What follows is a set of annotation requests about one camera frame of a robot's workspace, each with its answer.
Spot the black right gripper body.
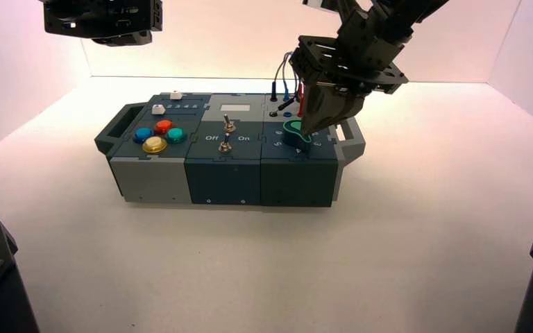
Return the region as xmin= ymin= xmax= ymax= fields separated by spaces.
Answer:
xmin=289 ymin=9 xmax=409 ymax=95

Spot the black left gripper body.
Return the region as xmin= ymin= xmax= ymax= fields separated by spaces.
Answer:
xmin=42 ymin=0 xmax=163 ymax=40

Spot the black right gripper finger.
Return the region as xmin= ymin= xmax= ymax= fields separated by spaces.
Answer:
xmin=323 ymin=88 xmax=366 ymax=128
xmin=301 ymin=83 xmax=342 ymax=137

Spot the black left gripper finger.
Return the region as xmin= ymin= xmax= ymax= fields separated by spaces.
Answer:
xmin=90 ymin=35 xmax=126 ymax=47
xmin=121 ymin=29 xmax=153 ymax=46

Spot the green pointer knob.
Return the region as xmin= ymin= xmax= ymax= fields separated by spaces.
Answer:
xmin=282 ymin=119 xmax=314 ymax=155

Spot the blue round push button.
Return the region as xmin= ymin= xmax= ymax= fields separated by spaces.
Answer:
xmin=133 ymin=127 xmax=155 ymax=144

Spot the yellow round push button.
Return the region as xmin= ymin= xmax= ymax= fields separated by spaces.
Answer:
xmin=142 ymin=136 xmax=168 ymax=155

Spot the grey and teal task box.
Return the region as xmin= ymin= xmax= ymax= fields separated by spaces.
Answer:
xmin=94 ymin=93 xmax=366 ymax=208

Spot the light grey box handle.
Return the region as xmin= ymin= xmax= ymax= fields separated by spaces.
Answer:
xmin=332 ymin=117 xmax=366 ymax=167

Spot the upright black plug grey cable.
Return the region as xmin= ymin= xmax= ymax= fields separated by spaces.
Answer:
xmin=270 ymin=51 xmax=293 ymax=103

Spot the dark grey box handle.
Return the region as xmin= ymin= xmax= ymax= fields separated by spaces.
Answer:
xmin=94 ymin=103 xmax=149 ymax=156

